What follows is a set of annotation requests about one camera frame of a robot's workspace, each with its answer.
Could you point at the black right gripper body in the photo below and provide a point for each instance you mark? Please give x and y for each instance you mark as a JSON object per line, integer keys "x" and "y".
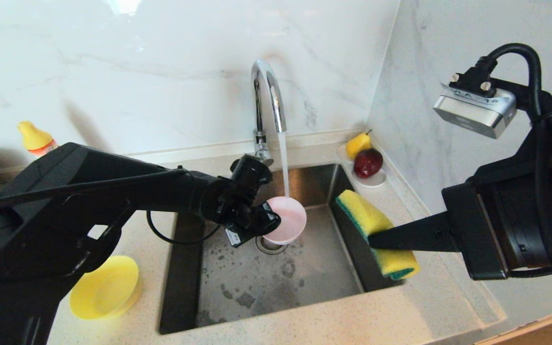
{"x": 520, "y": 220}

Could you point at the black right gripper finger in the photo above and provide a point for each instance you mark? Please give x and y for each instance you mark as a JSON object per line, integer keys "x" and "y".
{"x": 415, "y": 235}

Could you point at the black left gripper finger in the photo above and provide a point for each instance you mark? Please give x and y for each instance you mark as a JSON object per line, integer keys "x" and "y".
{"x": 270, "y": 223}

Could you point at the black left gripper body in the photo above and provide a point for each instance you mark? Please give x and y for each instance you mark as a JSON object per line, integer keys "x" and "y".
{"x": 240, "y": 223}

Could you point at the pink plastic bowl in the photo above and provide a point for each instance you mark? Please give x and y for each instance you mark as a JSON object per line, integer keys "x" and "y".
{"x": 289, "y": 220}

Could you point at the yellow green sponge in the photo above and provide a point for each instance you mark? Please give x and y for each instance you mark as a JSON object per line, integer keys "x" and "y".
{"x": 367, "y": 215}

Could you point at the chrome gooseneck faucet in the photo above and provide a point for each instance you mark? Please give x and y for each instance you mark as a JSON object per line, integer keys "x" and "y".
{"x": 258, "y": 110}

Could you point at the yellow plastic bowl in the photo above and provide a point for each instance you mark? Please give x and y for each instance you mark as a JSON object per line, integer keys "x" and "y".
{"x": 106, "y": 287}

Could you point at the orange dish soap bottle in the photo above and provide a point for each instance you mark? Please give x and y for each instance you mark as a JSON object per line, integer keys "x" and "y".
{"x": 36, "y": 136}

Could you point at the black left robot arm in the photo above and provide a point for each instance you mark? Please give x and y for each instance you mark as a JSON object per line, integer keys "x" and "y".
{"x": 65, "y": 191}

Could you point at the stainless steel sink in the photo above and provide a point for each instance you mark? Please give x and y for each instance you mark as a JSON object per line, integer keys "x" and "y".
{"x": 276, "y": 282}

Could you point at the round metal drain strainer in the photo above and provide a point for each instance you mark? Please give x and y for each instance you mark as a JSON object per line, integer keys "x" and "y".
{"x": 271, "y": 247}

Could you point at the small white dish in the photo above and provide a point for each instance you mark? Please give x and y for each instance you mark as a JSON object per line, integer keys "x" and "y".
{"x": 372, "y": 182}

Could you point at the dark red apple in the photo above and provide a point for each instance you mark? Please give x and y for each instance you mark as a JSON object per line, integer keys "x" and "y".
{"x": 368, "y": 163}

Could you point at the yellow pear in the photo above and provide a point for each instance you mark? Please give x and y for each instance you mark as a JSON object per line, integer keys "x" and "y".
{"x": 356, "y": 145}

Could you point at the brown wooden panel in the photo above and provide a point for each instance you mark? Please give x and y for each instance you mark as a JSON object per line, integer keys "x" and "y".
{"x": 544, "y": 330}

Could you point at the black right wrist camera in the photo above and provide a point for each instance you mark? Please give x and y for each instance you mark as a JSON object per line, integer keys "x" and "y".
{"x": 475, "y": 112}

